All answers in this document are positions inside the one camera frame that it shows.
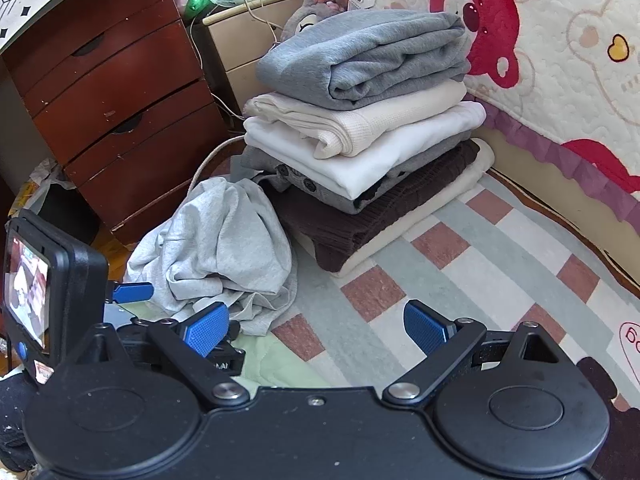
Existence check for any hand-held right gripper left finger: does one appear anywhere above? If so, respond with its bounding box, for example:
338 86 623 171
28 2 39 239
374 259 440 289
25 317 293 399
55 302 251 408

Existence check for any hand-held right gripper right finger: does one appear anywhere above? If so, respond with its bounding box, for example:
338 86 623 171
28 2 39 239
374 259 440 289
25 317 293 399
382 300 581 406

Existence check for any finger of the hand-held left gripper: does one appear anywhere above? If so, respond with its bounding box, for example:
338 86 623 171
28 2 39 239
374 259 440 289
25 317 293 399
202 321 247 378
102 281 155 306

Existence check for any light grey shirt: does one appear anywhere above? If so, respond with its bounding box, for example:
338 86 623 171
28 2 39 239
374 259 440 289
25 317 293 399
122 177 299 337

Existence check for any black bin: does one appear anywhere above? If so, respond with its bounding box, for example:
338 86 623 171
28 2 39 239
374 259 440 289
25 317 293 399
39 182 101 247

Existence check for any dark brown knit sweater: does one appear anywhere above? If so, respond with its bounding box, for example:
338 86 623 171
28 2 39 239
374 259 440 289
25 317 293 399
265 140 482 273

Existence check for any dark brown and white blanket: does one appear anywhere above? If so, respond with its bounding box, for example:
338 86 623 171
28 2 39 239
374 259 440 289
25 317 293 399
300 137 496 279

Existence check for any dark speckled cloth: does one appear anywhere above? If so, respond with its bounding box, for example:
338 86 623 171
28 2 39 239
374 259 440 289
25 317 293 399
0 372 38 473

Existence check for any grey buttoned cardigan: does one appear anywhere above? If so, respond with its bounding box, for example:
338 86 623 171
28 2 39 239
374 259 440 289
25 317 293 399
230 132 473 215

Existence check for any white folded garment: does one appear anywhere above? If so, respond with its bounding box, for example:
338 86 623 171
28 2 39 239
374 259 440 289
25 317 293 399
243 101 487 200

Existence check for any beige bed base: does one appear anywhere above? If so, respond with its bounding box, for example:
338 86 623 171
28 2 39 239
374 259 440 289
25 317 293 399
470 105 640 291

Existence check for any cream waffle folded garment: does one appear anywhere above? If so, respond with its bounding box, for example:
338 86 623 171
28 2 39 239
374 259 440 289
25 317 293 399
243 80 468 160

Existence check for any red-brown wooden drawer cabinet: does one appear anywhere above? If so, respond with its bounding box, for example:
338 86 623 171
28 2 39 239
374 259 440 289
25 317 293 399
0 0 231 246

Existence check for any beige nightstand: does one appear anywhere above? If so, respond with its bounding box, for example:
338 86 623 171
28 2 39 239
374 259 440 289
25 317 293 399
202 0 308 116

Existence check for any grey folded sweatshirt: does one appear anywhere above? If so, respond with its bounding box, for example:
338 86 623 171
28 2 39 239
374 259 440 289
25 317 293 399
256 9 472 111

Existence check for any red bear print bed cover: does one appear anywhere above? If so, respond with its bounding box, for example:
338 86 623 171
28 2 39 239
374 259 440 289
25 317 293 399
350 0 640 223

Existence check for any grey plush toy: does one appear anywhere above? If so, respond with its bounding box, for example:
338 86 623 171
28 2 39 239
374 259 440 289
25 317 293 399
280 0 351 43

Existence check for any thick white cord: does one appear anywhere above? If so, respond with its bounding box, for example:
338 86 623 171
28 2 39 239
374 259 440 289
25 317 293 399
187 132 247 196

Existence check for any thin white cable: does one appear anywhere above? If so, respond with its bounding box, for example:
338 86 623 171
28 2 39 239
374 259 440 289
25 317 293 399
220 0 283 48

